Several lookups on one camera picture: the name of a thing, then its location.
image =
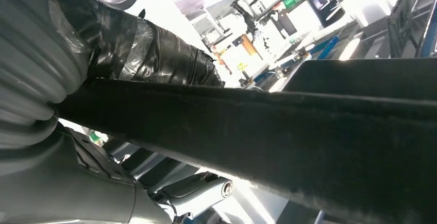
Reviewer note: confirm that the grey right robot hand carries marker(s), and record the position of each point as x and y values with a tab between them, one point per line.
68	188

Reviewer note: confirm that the green box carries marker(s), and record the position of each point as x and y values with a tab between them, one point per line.
291	0

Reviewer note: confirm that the black monitor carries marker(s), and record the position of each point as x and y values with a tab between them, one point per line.
326	5

